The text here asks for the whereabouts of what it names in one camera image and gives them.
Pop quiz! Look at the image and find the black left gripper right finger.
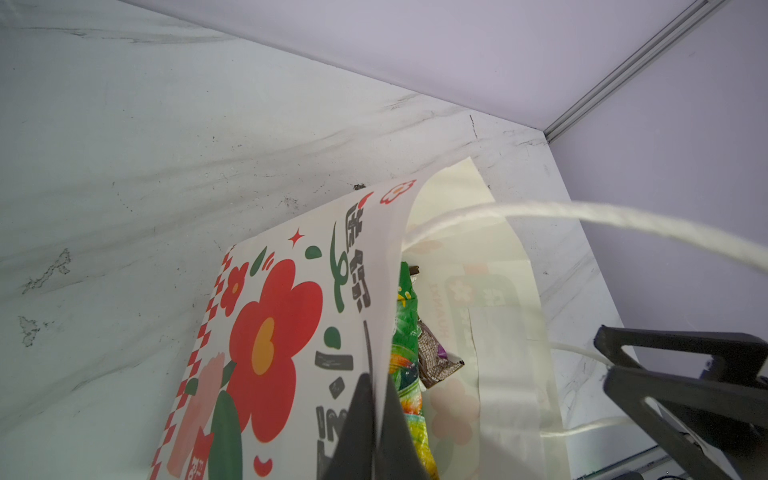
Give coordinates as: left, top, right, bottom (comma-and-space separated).
376, 378, 428, 480

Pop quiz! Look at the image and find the white flowered paper bag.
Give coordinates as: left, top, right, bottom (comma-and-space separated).
148, 157, 768, 480

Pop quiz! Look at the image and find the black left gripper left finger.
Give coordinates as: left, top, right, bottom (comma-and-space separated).
322, 374, 375, 480

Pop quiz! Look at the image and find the brown chocolate bar wrapper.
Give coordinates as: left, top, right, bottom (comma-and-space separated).
399, 262, 465, 389

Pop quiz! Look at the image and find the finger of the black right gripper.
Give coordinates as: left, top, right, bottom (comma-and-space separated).
603, 366, 767, 479
594, 325, 767, 366

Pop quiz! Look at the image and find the green yellow Fox's candy bag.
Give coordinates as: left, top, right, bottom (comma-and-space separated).
389, 262, 439, 479

